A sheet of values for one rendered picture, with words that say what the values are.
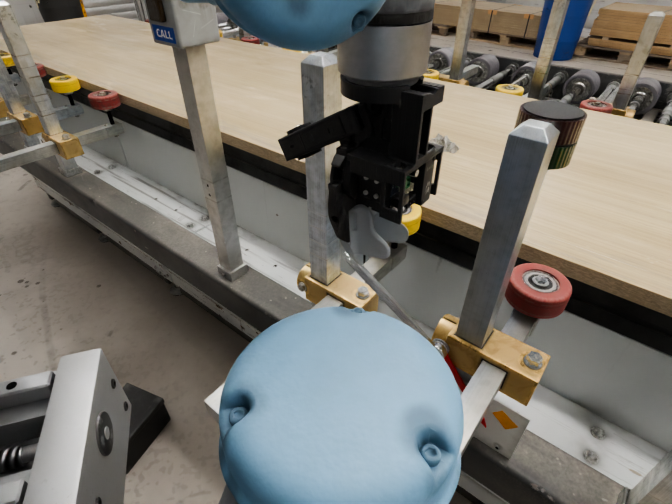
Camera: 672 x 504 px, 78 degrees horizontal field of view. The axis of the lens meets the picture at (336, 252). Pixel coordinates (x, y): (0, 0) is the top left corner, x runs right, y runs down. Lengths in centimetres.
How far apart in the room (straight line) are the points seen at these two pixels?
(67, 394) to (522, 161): 43
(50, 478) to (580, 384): 75
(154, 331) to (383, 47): 164
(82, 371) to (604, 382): 74
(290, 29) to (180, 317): 175
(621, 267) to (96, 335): 176
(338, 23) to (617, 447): 80
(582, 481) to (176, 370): 135
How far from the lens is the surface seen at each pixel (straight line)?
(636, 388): 83
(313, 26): 17
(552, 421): 85
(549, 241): 73
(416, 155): 37
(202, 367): 168
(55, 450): 38
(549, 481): 70
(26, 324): 215
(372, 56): 35
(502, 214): 45
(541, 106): 47
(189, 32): 69
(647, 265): 75
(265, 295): 85
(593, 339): 79
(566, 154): 46
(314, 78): 52
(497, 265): 48
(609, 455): 86
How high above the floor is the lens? 128
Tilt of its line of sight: 38 degrees down
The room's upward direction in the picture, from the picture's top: straight up
